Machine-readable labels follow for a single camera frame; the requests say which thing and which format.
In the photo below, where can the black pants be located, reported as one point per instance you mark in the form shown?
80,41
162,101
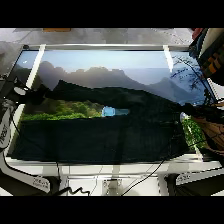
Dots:
100,140

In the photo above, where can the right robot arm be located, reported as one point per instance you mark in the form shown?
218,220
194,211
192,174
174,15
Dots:
190,110

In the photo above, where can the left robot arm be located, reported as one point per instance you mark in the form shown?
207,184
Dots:
7,131

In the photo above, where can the heap of clothes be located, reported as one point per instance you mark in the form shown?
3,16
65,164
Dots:
210,50

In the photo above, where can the brown garment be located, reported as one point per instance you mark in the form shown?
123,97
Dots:
209,131

